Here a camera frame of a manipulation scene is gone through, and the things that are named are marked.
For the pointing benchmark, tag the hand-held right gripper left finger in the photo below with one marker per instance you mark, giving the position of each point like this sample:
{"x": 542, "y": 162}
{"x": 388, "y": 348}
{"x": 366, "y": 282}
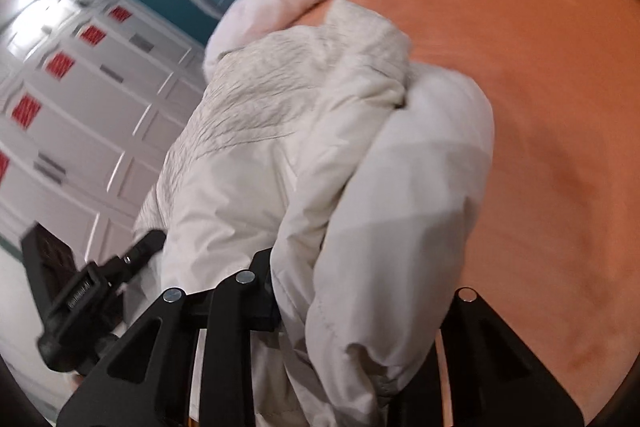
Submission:
{"x": 235, "y": 307}

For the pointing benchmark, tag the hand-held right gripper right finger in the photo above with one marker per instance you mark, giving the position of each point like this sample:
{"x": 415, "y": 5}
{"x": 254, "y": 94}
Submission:
{"x": 467, "y": 322}

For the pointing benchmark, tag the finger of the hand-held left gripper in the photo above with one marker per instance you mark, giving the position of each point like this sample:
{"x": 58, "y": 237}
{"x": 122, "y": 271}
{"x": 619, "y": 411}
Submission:
{"x": 145, "y": 249}

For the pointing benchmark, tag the white padded jacket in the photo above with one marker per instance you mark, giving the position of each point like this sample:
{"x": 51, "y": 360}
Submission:
{"x": 300, "y": 147}

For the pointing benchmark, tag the white wardrobe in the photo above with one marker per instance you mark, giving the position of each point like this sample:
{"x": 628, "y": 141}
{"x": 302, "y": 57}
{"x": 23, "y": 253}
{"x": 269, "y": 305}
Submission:
{"x": 85, "y": 132}

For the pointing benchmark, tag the red wardrobe sticker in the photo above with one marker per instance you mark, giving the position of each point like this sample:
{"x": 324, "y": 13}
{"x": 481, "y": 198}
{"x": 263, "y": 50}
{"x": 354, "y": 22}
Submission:
{"x": 120, "y": 13}
{"x": 25, "y": 110}
{"x": 60, "y": 65}
{"x": 3, "y": 167}
{"x": 92, "y": 35}

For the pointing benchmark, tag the orange bed sheet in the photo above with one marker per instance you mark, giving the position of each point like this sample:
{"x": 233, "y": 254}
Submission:
{"x": 550, "y": 107}

